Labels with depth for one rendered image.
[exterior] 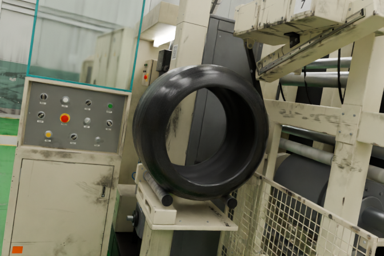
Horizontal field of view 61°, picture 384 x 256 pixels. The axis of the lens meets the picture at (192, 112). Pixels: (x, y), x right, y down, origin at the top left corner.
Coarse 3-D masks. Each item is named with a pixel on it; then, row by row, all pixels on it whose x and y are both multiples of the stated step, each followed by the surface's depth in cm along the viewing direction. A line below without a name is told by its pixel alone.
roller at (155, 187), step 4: (148, 172) 154; (148, 176) 150; (148, 180) 147; (152, 180) 143; (152, 184) 140; (156, 184) 138; (152, 188) 140; (156, 188) 134; (160, 188) 132; (156, 192) 132; (160, 192) 129; (164, 192) 127; (168, 192) 129; (160, 196) 127; (164, 196) 124; (168, 196) 124; (160, 200) 126; (164, 200) 124; (168, 200) 124; (172, 200) 125; (164, 204) 124; (168, 204) 124
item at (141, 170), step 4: (140, 164) 155; (140, 168) 155; (144, 168) 156; (136, 172) 156; (140, 172) 155; (144, 172) 155; (136, 176) 155; (140, 176) 155; (144, 176) 156; (136, 180) 155; (140, 180) 155; (144, 180) 156
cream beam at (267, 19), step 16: (256, 0) 147; (272, 0) 133; (288, 0) 123; (320, 0) 108; (336, 0) 110; (352, 0) 112; (240, 16) 159; (256, 16) 144; (272, 16) 132; (288, 16) 122; (304, 16) 113; (320, 16) 109; (336, 16) 111; (240, 32) 157; (256, 32) 147; (272, 32) 142; (288, 32) 137; (304, 32) 132
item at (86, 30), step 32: (64, 0) 172; (96, 0) 177; (128, 0) 182; (32, 32) 168; (64, 32) 173; (96, 32) 178; (128, 32) 184; (32, 64) 170; (64, 64) 175; (96, 64) 180; (128, 64) 186
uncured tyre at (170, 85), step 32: (160, 96) 121; (224, 96) 156; (256, 96) 132; (160, 128) 119; (256, 128) 134; (160, 160) 121; (224, 160) 158; (256, 160) 134; (192, 192) 127; (224, 192) 131
